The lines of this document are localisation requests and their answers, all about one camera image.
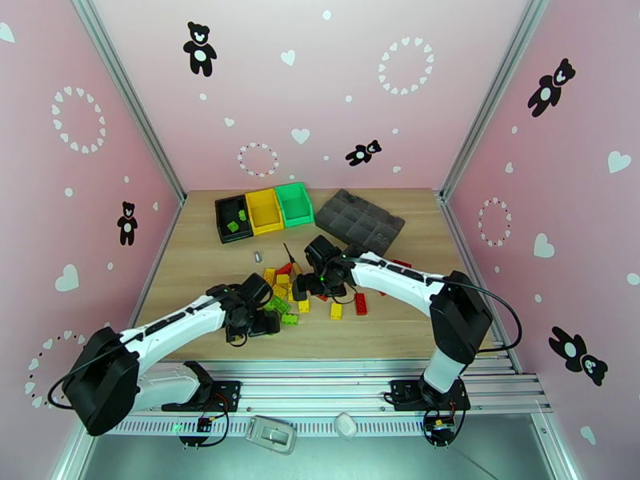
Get white slotted cable duct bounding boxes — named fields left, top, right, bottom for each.
left=107, top=415, right=436, bottom=438

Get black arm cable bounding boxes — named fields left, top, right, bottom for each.
left=345, top=255, right=523, bottom=354
left=47, top=366, right=81, bottom=410

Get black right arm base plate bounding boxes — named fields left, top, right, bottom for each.
left=390, top=379, right=471, bottom=412

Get small white rounded object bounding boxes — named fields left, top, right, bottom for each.
left=334, top=412, right=358, bottom=441

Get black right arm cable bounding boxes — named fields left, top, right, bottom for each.
left=345, top=255, right=523, bottom=354

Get aluminium table side rail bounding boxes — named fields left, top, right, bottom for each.
left=439, top=190, right=523, bottom=374
left=110, top=190, right=189, bottom=377

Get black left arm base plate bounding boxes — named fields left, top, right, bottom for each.
left=162, top=379, right=242, bottom=412

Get screwdriver with wooden handle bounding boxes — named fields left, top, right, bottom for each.
left=282, top=242, right=302, bottom=278

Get green plastic bin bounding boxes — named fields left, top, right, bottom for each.
left=274, top=182, right=316, bottom=229

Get clear plastic device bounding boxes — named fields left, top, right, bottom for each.
left=245, top=414, right=298, bottom=456

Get aluminium frame post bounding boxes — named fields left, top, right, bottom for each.
left=67, top=0, right=187, bottom=205
left=439, top=0, right=556, bottom=205

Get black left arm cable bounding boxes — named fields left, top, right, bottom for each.
left=47, top=366, right=81, bottom=410

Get yellow plastic bin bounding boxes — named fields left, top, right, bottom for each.
left=245, top=188, right=286, bottom=237

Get grey foam compartment tray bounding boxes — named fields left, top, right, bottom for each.
left=314, top=188, right=406, bottom=254

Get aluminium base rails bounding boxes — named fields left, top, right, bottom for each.
left=87, top=361, right=554, bottom=417

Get black plastic bin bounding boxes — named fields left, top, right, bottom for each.
left=214, top=194, right=254, bottom=245

